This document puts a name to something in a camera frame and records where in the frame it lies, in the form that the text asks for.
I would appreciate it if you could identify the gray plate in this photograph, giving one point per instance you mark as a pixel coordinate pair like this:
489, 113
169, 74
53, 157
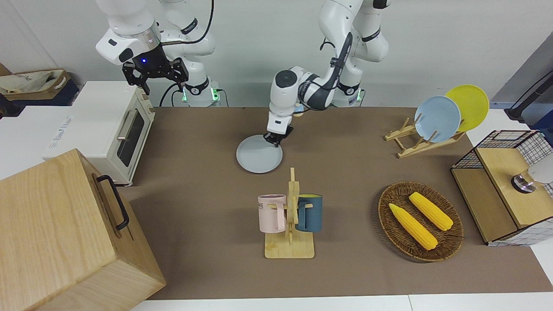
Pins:
257, 157

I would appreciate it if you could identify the yellow corn cob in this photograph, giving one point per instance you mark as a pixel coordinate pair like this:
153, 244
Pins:
413, 226
431, 211

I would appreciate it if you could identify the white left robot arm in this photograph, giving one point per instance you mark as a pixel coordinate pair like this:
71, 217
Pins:
345, 21

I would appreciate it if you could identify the light blue plate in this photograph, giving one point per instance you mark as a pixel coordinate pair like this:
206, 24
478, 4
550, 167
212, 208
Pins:
438, 119

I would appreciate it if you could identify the dark blue mug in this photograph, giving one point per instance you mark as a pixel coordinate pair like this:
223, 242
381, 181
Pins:
314, 214

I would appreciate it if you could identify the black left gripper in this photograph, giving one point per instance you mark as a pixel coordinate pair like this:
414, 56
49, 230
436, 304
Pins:
278, 135

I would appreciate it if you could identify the brown table mat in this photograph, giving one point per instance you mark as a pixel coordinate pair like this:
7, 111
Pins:
207, 151

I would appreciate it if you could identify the wooden plate rack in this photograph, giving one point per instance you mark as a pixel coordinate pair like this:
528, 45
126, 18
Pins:
421, 148

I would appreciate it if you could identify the dark blue crate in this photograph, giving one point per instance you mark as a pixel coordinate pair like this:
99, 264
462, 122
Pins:
65, 96

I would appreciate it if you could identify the black stand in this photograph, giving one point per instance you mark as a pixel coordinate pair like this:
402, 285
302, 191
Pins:
525, 101

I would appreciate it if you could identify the pink mug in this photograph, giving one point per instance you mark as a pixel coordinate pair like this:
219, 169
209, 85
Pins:
270, 214

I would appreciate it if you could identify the silver and white lamp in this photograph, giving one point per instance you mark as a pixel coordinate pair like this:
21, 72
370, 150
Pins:
525, 181

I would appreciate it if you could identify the white toaster oven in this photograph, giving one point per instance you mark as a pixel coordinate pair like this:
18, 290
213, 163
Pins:
99, 125

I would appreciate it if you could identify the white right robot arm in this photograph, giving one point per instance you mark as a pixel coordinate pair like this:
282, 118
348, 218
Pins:
125, 21

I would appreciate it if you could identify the brown wicker basket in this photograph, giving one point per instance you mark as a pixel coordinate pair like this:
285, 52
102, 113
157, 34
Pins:
397, 235

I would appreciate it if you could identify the yellow plate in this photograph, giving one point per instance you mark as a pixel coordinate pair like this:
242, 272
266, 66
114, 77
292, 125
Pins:
474, 106

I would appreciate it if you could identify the wooden mug stand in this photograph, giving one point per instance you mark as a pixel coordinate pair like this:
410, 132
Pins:
289, 249

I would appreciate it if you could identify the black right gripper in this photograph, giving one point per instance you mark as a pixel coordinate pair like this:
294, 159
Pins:
151, 67

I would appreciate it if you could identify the white box with printed label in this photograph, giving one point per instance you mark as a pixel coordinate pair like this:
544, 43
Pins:
26, 138

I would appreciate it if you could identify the cardboard box with white bag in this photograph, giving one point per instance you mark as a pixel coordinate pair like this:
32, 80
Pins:
32, 84

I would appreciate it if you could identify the small blue desk bell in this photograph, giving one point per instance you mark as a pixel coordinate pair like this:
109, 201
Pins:
298, 114

